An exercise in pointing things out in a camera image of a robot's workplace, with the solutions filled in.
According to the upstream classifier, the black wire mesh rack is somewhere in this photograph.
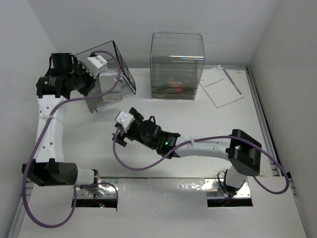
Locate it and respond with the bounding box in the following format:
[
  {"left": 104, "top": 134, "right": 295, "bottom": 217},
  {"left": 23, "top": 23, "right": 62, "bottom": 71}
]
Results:
[{"left": 75, "top": 41, "right": 136, "bottom": 113}]

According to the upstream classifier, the clear plastic drawer cabinet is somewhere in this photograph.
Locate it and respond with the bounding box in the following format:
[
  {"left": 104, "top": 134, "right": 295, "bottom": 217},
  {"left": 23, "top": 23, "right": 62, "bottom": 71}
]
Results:
[{"left": 150, "top": 31, "right": 205, "bottom": 100}]

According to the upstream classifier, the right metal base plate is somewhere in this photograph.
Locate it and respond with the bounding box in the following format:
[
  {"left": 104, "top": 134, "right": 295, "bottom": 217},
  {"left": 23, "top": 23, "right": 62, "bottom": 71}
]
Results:
[{"left": 204, "top": 178, "right": 252, "bottom": 199}]

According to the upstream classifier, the white instruction sheet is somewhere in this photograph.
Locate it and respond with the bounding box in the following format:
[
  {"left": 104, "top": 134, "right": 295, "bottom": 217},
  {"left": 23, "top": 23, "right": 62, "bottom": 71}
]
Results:
[{"left": 200, "top": 65, "right": 243, "bottom": 108}]

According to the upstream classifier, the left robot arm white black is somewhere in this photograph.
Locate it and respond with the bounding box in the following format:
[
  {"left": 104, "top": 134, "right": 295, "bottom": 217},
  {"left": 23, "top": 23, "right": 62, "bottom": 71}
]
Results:
[{"left": 22, "top": 53, "right": 96, "bottom": 186}]

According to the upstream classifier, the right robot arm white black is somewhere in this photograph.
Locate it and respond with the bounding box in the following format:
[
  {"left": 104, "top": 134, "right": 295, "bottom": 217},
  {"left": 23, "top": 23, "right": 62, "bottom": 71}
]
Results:
[{"left": 112, "top": 108, "right": 262, "bottom": 196}]

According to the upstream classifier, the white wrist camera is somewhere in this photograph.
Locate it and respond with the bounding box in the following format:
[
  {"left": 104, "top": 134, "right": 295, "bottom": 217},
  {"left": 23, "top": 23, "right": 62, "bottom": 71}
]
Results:
[
  {"left": 85, "top": 56, "right": 107, "bottom": 78},
  {"left": 115, "top": 111, "right": 135, "bottom": 133}
]

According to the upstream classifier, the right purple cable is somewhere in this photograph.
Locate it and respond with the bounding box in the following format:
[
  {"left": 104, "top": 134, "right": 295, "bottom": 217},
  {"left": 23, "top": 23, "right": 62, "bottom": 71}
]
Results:
[{"left": 112, "top": 126, "right": 290, "bottom": 199}]

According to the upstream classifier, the metal base plate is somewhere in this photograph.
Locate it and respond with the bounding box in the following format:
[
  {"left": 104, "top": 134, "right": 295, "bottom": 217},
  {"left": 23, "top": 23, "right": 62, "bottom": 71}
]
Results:
[
  {"left": 76, "top": 177, "right": 119, "bottom": 200},
  {"left": 204, "top": 178, "right": 252, "bottom": 199}
]

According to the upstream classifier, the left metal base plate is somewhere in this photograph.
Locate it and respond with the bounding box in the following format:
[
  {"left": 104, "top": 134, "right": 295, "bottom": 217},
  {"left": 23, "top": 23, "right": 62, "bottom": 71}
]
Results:
[{"left": 76, "top": 177, "right": 119, "bottom": 200}]

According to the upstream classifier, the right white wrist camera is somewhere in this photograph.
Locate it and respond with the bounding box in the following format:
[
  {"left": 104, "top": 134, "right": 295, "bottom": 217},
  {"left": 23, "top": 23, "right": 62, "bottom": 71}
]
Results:
[{"left": 115, "top": 111, "right": 135, "bottom": 133}]

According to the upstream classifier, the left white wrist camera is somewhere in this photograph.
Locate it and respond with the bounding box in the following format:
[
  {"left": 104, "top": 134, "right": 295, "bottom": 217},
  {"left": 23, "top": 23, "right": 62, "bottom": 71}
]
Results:
[{"left": 85, "top": 56, "right": 107, "bottom": 78}]

